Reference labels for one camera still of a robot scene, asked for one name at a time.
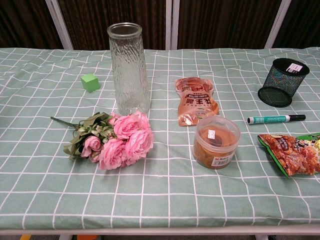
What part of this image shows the pink artificial rose bouquet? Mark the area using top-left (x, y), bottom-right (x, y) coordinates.
top-left (50, 110), bottom-right (155, 171)

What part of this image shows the orange peanut butter pouch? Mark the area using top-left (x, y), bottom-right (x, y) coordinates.
top-left (174, 77), bottom-right (220, 128)

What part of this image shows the green orange snack bag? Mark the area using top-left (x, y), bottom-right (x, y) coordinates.
top-left (257, 132), bottom-right (320, 179)

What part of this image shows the clear textured glass vase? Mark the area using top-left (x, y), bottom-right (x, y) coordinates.
top-left (106, 22), bottom-right (152, 118)

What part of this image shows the black mesh pen holder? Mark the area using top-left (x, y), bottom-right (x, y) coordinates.
top-left (257, 57), bottom-right (311, 109)

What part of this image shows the white metal frame post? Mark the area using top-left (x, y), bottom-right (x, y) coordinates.
top-left (264, 0), bottom-right (293, 49)
top-left (44, 0), bottom-right (74, 51)
top-left (165, 0), bottom-right (180, 50)

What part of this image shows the clear tub of rubber bands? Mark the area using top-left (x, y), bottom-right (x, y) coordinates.
top-left (192, 115), bottom-right (241, 170)

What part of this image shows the green white checked tablecloth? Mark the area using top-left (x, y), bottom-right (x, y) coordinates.
top-left (0, 46), bottom-right (320, 231)

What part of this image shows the green and white marker pen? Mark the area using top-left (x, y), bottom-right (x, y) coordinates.
top-left (247, 114), bottom-right (307, 126)

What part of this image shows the green cube block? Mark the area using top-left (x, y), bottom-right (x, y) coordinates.
top-left (80, 73), bottom-right (101, 93)

